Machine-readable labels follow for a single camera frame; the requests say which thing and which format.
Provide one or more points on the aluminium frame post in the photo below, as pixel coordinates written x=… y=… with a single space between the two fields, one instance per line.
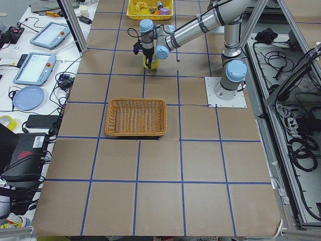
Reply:
x=73 y=23

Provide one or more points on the lower teach pendant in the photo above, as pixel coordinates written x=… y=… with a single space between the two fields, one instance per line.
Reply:
x=35 y=69

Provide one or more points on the small black-capped bottle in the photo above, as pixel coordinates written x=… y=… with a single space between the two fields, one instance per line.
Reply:
x=160 y=4

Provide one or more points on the brown wicker basket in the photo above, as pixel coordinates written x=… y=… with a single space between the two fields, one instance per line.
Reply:
x=136 y=117

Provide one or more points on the black power adapter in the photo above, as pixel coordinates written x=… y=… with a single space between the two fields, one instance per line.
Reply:
x=85 y=20

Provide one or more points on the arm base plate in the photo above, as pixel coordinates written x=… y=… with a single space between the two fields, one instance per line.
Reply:
x=217 y=96

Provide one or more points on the purple foam cube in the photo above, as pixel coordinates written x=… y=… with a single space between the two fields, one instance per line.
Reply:
x=164 y=11

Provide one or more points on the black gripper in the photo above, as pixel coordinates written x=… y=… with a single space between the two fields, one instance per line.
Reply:
x=147 y=53

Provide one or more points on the toy croissant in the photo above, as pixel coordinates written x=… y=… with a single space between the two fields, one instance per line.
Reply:
x=140 y=5

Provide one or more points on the black laptop computer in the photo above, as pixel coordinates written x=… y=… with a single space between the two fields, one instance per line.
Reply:
x=22 y=155

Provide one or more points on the black cloth bundle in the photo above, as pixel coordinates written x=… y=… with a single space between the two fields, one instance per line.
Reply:
x=266 y=36

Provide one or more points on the yellow plastic basket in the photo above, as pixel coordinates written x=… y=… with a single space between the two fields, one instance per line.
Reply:
x=145 y=13

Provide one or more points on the upper teach pendant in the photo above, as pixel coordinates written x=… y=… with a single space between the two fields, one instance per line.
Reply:
x=51 y=35

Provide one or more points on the black flat power brick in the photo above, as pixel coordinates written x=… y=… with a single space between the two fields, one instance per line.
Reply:
x=41 y=121

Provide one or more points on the teach pendant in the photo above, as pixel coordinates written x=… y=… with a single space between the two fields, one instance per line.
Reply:
x=51 y=35
x=35 y=69

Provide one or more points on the small brown toy animal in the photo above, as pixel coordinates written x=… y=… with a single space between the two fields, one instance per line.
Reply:
x=152 y=10

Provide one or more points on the spare yellow tape roll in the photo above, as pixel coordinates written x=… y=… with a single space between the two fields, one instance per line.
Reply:
x=8 y=122

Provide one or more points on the blue plate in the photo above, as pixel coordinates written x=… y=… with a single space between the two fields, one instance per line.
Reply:
x=28 y=98

